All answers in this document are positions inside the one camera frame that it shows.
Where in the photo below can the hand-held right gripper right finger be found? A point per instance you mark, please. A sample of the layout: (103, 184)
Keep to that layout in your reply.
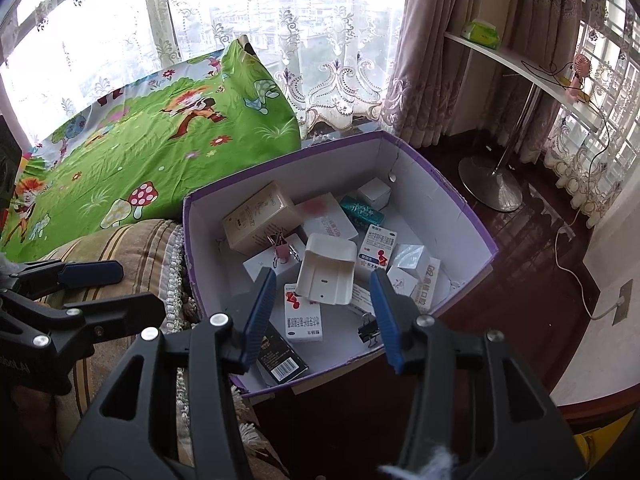
(387, 320)

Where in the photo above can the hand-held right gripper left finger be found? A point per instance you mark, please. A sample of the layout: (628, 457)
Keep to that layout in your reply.
(257, 315)

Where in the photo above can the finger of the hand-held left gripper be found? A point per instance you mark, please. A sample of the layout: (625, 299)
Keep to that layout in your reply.
(92, 272)
(115, 312)

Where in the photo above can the black binder clip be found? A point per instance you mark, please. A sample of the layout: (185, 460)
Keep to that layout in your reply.
(369, 331)

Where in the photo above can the small silver white box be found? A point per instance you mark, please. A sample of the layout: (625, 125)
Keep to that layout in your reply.
(402, 281)

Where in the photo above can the large white red-figure box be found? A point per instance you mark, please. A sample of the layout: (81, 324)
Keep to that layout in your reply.
(302, 317)

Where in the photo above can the black carton box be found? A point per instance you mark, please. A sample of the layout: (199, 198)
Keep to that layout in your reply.
(282, 360)

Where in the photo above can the white box grey lettering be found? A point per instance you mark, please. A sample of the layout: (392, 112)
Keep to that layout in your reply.
(429, 282)

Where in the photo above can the small white red-blue box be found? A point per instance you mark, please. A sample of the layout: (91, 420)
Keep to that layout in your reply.
(377, 255)

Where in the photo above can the silver cube box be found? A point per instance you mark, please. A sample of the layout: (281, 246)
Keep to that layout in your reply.
(410, 257)

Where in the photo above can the pink binder clip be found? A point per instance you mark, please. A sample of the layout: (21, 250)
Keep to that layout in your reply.
(282, 251)

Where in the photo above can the white plastic case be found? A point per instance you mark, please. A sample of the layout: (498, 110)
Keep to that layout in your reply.
(325, 272)

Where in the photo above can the large beige carton box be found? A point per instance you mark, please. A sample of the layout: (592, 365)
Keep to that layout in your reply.
(257, 217)

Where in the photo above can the teal carton box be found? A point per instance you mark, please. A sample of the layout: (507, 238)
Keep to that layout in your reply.
(362, 212)

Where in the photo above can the white box pink blotch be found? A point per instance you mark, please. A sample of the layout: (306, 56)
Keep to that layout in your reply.
(327, 220)

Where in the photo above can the small white cube box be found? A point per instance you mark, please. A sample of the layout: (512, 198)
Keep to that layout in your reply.
(375, 192)

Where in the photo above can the purple cardboard box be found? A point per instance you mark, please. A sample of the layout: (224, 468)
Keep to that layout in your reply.
(430, 185)

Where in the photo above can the striped beige blanket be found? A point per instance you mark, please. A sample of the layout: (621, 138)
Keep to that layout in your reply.
(150, 240)

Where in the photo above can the green cartoon printed cloth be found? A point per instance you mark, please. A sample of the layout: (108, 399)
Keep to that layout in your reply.
(140, 150)

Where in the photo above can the black flat panel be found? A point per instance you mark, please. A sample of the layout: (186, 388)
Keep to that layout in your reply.
(7, 170)

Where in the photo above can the yellow object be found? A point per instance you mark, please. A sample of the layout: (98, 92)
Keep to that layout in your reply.
(592, 447)

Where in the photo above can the embroidered lace curtain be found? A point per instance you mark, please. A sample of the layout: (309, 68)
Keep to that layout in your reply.
(590, 170)

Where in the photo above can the beige patterned drape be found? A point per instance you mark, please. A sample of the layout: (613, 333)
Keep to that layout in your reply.
(435, 60)

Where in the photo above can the white sheer lace curtain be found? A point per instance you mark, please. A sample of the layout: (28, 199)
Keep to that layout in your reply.
(325, 35)

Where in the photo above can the green tissue packet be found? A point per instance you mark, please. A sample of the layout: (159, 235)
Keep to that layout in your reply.
(480, 35)

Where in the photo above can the small pink fan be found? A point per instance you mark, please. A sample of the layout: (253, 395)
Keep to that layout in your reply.
(580, 65)

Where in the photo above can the wall socket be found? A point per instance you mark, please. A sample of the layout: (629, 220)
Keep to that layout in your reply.
(623, 302)

